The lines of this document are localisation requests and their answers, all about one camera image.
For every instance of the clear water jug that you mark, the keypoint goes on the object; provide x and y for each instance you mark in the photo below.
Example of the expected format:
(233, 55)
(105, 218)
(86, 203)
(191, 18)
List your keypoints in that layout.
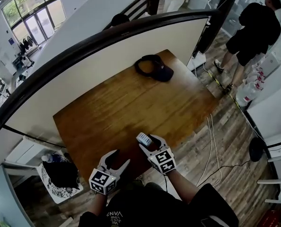
(245, 94)
(260, 72)
(255, 84)

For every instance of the dark curved handrail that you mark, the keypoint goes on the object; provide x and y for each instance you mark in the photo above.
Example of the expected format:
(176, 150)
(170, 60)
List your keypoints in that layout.
(173, 16)

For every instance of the white cabinet appliance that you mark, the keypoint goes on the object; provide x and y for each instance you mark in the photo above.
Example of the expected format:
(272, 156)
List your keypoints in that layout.
(271, 64)

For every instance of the black bag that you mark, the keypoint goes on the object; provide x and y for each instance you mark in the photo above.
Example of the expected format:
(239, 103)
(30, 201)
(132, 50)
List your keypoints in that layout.
(60, 175)

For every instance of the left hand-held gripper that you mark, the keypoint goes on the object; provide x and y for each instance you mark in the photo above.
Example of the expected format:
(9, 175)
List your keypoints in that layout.
(102, 181)

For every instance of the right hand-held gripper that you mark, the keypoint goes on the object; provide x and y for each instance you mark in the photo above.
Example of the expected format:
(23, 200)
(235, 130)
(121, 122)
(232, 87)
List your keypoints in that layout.
(163, 161)

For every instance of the red crate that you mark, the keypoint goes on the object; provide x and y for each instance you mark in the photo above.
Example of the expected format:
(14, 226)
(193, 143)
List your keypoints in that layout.
(271, 219)

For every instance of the black pedestal fan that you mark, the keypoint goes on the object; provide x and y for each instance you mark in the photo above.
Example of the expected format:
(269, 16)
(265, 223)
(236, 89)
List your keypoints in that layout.
(257, 149)

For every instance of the yellow black floor tape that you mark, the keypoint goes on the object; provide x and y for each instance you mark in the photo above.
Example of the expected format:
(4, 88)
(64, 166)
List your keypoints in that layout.
(216, 80)

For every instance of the clear plastic water bottle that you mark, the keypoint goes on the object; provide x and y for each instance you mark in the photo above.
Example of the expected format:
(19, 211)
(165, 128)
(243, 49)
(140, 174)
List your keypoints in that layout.
(54, 158)

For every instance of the glass entrance doors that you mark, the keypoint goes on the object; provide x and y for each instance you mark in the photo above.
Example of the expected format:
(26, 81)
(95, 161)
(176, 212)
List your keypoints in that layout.
(36, 27)

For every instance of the dark stair railing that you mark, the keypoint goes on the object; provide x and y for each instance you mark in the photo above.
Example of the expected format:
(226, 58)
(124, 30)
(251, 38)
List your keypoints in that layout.
(135, 7)

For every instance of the white stool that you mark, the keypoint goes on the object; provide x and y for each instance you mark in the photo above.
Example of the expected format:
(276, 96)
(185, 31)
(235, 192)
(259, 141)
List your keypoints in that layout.
(62, 197)

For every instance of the person's black shirt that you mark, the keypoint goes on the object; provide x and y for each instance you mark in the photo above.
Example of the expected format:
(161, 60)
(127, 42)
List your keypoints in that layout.
(150, 204)

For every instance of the black visor cap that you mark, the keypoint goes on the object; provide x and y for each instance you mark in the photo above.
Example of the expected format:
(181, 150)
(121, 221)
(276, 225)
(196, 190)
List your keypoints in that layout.
(163, 71)

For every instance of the rack of hanging clothes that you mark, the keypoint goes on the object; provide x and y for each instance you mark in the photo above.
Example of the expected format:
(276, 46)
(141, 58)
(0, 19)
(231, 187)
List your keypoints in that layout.
(27, 44)

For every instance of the frosted glass panel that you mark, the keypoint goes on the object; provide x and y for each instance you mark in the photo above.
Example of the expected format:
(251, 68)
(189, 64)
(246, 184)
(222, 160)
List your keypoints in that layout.
(3, 197)

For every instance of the white low shelf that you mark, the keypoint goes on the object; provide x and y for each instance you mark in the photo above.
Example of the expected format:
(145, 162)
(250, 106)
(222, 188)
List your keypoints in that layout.
(24, 150)

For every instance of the white side table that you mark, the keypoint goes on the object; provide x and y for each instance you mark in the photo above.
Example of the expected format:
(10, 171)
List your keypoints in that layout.
(273, 181)

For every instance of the white box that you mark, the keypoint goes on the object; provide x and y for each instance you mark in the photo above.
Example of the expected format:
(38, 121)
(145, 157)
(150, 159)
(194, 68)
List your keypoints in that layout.
(196, 60)

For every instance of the person's left forearm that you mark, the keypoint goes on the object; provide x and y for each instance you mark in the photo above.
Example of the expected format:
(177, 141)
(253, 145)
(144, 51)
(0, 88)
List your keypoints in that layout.
(100, 204)

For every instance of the cream balustrade panel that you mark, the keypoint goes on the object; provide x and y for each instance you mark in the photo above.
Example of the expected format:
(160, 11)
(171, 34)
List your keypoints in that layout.
(107, 63)

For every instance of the person's right forearm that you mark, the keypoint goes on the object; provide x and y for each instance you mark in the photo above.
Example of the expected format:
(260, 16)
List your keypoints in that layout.
(180, 185)

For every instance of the small white ribbed object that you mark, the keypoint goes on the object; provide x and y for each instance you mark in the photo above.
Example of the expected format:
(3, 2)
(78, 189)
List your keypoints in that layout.
(143, 139)

